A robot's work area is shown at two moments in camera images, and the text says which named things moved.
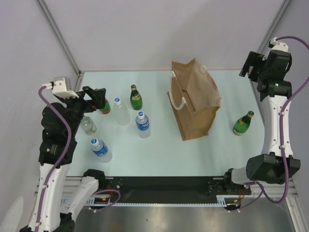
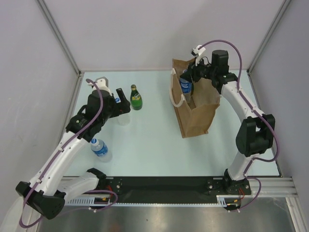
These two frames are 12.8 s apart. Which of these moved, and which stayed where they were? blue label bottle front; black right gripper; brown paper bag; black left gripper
Moved: black right gripper; black left gripper
Stayed: brown paper bag; blue label bottle front
